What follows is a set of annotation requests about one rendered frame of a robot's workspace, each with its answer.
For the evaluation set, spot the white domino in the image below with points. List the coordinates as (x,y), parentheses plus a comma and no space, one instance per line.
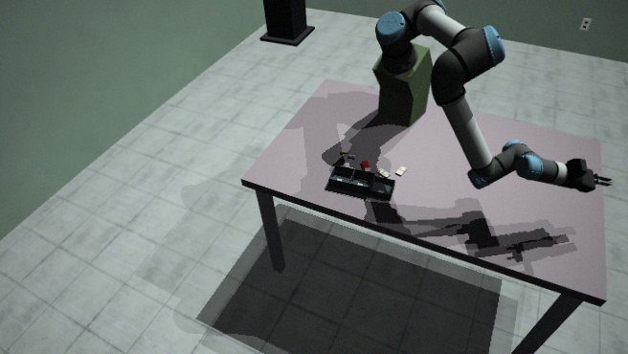
(401,171)
(383,173)

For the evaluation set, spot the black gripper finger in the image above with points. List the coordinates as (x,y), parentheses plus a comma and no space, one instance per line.
(603,178)
(603,183)

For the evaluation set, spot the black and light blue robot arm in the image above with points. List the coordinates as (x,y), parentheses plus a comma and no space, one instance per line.
(477,51)

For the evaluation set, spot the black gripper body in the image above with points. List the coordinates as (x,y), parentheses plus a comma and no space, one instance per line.
(580,178)

